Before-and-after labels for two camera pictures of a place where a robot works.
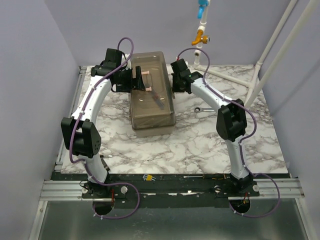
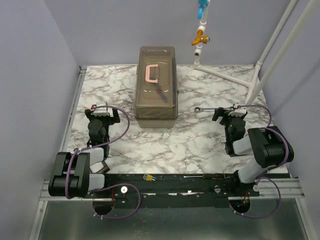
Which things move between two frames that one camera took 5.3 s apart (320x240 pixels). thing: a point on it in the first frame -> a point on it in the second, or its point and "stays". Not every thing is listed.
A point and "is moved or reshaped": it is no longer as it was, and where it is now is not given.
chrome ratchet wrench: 199,109 stays
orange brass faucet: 200,38 stays
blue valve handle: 202,4 stays
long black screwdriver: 214,176 stays
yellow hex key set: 148,177 stays
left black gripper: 135,84 -> 112,120
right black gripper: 175,90 -> 220,112
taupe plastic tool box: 152,113 is moved or reshaped
